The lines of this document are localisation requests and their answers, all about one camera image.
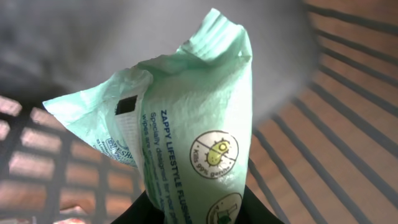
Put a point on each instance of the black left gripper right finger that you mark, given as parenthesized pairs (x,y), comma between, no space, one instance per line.
(253,211)

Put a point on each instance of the grey plastic mesh basket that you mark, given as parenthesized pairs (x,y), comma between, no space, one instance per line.
(324,104)

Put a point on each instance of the pale green plastic pouch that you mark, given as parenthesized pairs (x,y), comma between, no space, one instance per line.
(184,120)

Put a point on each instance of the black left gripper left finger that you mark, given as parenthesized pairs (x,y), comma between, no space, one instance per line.
(142,211)

